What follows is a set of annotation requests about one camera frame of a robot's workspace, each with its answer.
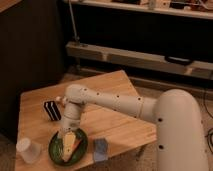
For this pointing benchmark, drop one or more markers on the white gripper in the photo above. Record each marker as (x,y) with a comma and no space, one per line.
(67,125)

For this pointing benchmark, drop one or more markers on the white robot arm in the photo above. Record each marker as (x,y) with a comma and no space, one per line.
(176,114)

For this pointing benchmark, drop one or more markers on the black striped eraser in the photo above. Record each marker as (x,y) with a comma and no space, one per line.
(52,110)

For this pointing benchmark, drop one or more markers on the orange carrot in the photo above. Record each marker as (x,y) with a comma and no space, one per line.
(76,144)

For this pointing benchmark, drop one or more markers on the green plate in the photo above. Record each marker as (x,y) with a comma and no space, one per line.
(55,149)

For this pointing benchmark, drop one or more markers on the metal pole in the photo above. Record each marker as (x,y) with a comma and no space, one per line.
(76,37)

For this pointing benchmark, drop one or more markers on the wooden shelf beam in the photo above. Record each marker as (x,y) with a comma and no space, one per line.
(203,70)

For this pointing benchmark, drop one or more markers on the black handle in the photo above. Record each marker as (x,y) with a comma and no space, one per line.
(179,61)

